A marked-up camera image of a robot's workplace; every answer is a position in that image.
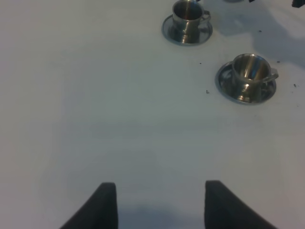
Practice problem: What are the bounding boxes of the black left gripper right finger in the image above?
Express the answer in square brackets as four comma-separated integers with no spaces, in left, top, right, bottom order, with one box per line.
[204,180,275,229]

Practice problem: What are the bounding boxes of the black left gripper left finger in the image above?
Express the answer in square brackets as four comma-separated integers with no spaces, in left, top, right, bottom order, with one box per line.
[62,182,118,229]

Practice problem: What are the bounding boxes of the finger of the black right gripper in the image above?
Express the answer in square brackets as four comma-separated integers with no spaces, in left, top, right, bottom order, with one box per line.
[292,0,305,8]

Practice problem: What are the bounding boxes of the stainless steel teapot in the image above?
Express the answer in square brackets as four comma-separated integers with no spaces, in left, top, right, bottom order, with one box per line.
[224,0,244,3]

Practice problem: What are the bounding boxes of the near stainless steel teacup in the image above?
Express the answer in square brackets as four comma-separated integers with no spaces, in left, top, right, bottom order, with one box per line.
[232,53,279,97]

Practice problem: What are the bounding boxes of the stainless steel teacup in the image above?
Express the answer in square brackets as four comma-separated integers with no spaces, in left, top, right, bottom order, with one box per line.
[172,0,211,34]
[232,53,279,97]

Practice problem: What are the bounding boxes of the far stainless steel teacup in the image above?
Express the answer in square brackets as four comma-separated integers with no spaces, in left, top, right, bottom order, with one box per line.
[172,0,211,34]

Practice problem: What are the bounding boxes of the far steel saucer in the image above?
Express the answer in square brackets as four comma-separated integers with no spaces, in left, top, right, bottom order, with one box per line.
[161,15,213,46]

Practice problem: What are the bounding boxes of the steel saucer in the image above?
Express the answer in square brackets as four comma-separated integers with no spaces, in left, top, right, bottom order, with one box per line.
[215,62,277,105]
[161,15,213,46]

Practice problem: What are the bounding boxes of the near steel saucer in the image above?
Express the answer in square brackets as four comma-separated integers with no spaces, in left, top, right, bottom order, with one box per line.
[215,62,277,105]

